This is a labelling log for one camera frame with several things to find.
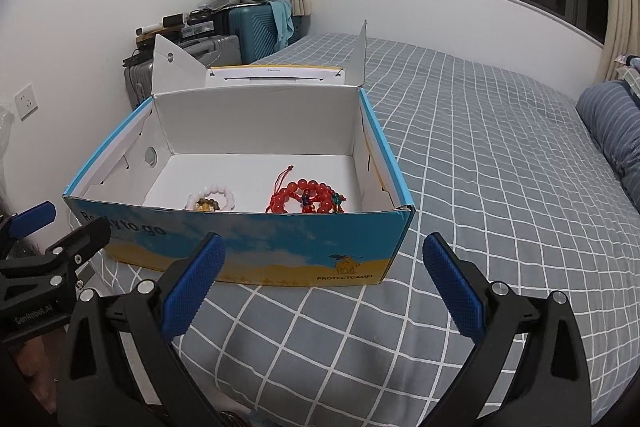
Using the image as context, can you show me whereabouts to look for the white wall socket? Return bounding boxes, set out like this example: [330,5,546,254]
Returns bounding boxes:
[14,83,40,120]

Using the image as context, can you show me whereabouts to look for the plaid folded quilt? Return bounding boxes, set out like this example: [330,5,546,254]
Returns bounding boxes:
[617,52,640,82]

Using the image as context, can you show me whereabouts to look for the pale pink bead bracelet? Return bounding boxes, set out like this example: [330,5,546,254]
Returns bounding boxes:
[186,185,237,212]

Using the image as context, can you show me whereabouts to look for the teal suitcase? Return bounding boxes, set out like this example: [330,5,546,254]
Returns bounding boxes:
[220,0,303,65]

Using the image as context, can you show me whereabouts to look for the grey checked bed sheet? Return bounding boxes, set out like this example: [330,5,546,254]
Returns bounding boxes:
[75,32,640,427]

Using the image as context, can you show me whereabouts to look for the red bead bracelet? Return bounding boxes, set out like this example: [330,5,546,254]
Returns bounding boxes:
[287,178,336,214]

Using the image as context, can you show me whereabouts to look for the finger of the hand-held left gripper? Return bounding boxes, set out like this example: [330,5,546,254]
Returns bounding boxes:
[0,201,57,258]
[45,222,112,270]

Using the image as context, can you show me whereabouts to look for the blue striped pillow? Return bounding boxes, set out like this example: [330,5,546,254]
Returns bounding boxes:
[575,81,640,228]

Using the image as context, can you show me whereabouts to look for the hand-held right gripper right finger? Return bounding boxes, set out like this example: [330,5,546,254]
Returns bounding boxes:
[422,232,596,427]

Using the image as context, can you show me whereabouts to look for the brown bead bracelet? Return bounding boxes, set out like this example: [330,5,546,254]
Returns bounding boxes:
[194,191,224,212]

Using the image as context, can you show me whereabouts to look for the silver suitcase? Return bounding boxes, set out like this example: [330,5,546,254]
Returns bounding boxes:
[177,34,242,68]

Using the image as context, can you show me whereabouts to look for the red braided cord bracelet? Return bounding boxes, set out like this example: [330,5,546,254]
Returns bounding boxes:
[265,164,301,214]

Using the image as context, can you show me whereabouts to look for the blue and yellow cardboard box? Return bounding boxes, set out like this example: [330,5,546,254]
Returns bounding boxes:
[62,21,417,286]

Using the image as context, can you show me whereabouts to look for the beige window curtain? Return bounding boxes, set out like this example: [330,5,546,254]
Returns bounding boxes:
[597,0,640,82]

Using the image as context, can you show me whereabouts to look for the multicolour bead bracelet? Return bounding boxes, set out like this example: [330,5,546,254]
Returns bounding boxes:
[300,189,349,214]

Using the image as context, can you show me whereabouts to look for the light blue cloth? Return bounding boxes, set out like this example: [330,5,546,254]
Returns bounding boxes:
[270,0,296,50]

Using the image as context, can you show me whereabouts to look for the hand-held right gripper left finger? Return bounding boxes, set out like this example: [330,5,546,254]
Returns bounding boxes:
[52,232,226,427]

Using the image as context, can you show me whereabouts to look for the grey suitcase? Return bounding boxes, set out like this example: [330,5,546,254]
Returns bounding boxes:
[123,52,157,110]

